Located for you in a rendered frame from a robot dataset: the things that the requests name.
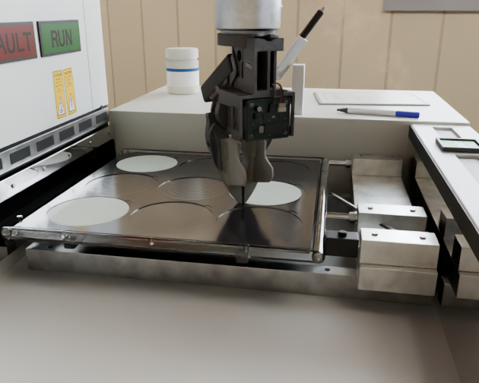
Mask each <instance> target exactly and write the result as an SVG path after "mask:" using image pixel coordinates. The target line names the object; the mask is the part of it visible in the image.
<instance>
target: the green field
mask: <svg viewBox="0 0 479 383"><path fill-rule="evenodd" d="M40 27H41V34H42V41H43V52H44V54H49V53H54V52H63V51H68V50H73V49H80V48H81V47H80V40H79V32H78V22H73V23H57V24H41V25H40Z"/></svg>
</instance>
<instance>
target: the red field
mask: <svg viewBox="0 0 479 383"><path fill-rule="evenodd" d="M34 55H36V49H35V43H34V37H33V25H32V24H27V25H11V26H0V61H4V60H9V59H18V58H23V57H28V56H34Z"/></svg>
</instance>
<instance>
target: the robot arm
mask: <svg viewBox="0 0 479 383"><path fill-rule="evenodd" d="M282 8H283V6H282V4H281V0H214V15H215V28H216V29H217V30H220V33H218V34H217V44H218V45H219V46H232V53H231V54H228V55H227V56H226V57H225V58H224V60H223V61H222V62H221V63H220V64H219V65H218V66H217V67H216V69H215V70H214V71H213V72H212V74H211V75H210V76H209V77H208V79H207V80H206V81H205V82H204V83H203V85H202V86H201V93H202V96H203V100H204V101H205V102H206V103H208V102H212V103H211V112H207V113H205V116H206V127H205V140H206V144H207V147H208V150H209V152H210V155H211V157H212V159H213V161H214V164H215V166H216V167H217V169H218V172H219V173H220V176H221V178H222V179H223V181H224V184H225V186H226V187H227V189H228V191H229V193H231V195H232V196H233V197H234V198H235V199H236V200H237V201H238V202H239V203H240V204H242V203H244V202H247V201H248V199H249V197H250V196H251V195H252V193H253V192H254V190H255V187H256V185H257V183H258V182H270V181H271V180H272V179H273V175H274V170H273V167H272V165H271V164H270V163H269V161H268V159H267V157H266V150H267V148H268V146H269V144H270V143H271V141H272V139H276V138H288V136H293V127H294V107H295V91H292V90H286V89H283V88H282V86H281V85H280V84H279V83H277V82H276V71H277V51H284V38H280V37H279V33H275V31H276V30H279V29H280V28H281V10H282ZM276 84H278V85H279V87H276ZM229 135H231V137H230V136H229ZM236 141H238V142H241V147H240V143H238V142H236ZM240 149H241V151H242V153H243V164H241V162H240V159H239V155H240Z"/></svg>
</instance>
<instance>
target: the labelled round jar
mask: <svg viewBox="0 0 479 383"><path fill-rule="evenodd" d="M166 58H167V60H166V64H167V92H168V93H170V94H175V95H189V94H196V93H198V92H199V68H198V60H197V58H198V49H197V48H194V47H172V48H167V49H166Z"/></svg>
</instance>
